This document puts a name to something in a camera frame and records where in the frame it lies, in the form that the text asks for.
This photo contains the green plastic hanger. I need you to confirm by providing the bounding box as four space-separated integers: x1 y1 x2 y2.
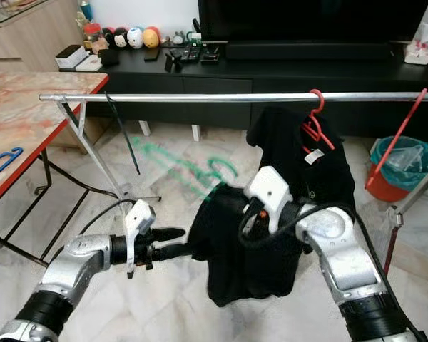
128 135 240 201

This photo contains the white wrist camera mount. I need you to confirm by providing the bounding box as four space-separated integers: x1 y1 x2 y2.
125 199 158 279
245 166 293 235

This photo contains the black small box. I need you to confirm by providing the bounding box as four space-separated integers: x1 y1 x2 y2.
98 48 120 68

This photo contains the black TV cabinet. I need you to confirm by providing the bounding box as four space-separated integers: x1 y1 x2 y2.
71 43 428 138

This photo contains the white small box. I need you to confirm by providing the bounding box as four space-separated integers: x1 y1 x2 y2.
55 44 88 71

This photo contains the white tissue box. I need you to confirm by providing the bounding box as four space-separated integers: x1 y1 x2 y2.
404 23 428 66

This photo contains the black shirt with small logo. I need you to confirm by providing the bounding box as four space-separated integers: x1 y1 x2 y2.
246 105 357 214

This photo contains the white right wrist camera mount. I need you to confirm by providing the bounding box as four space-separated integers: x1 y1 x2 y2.
245 166 293 235

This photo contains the black television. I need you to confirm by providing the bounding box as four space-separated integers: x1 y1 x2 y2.
198 0 428 41

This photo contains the black and white toy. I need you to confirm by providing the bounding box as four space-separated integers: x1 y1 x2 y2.
111 27 129 49

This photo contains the black soundbar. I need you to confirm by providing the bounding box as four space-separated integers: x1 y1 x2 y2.
225 41 397 61

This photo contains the red plastic hanger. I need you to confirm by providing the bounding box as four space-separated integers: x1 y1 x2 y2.
365 88 428 190

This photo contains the blue plastic hanger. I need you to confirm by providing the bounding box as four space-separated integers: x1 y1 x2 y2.
0 147 24 185

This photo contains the white round toy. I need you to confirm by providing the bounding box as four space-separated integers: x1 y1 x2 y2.
126 26 145 49

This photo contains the light wooden cabinet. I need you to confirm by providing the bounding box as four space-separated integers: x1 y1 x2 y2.
0 0 91 73

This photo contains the black shirt with red trim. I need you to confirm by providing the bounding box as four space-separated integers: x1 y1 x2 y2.
185 182 311 309

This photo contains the black plastic hanger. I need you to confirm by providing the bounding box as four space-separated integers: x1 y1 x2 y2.
103 93 142 176

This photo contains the silver metal clothes rack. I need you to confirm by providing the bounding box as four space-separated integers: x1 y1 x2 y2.
38 90 428 279

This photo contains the white flat box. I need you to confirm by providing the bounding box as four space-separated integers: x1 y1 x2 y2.
76 57 103 73

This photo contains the red hanger with white tag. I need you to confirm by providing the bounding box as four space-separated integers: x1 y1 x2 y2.
301 89 336 165

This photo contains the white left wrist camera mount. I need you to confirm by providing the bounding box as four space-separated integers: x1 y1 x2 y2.
125 199 158 279

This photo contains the black small tray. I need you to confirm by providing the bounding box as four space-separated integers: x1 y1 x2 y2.
200 41 223 66

